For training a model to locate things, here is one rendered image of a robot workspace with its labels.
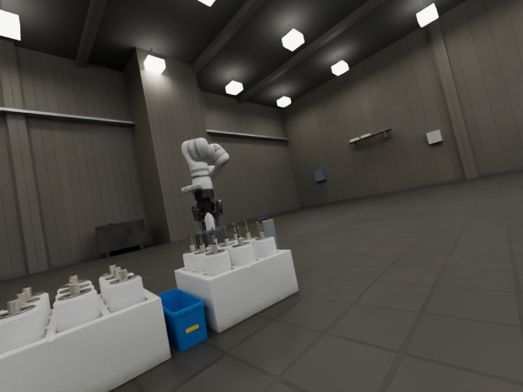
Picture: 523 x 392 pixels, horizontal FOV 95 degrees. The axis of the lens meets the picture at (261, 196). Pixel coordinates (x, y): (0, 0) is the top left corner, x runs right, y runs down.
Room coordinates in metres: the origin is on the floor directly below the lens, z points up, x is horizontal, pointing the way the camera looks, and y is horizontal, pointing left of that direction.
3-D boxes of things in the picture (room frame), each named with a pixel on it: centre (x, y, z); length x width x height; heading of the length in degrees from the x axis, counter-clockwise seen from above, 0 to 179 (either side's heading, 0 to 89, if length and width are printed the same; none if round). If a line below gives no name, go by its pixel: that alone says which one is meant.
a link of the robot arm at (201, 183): (0.91, 0.23, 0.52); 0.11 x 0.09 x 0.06; 152
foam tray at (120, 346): (0.76, 0.63, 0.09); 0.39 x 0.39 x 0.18; 39
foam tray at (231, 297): (1.09, 0.20, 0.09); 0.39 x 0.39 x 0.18; 38
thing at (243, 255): (1.00, 0.12, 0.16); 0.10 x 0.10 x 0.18
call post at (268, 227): (1.33, 0.01, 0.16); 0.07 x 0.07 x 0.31; 38
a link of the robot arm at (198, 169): (0.93, 0.23, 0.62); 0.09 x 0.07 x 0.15; 84
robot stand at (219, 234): (1.59, 0.38, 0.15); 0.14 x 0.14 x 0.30; 45
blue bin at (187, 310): (0.89, 0.39, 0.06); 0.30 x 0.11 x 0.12; 38
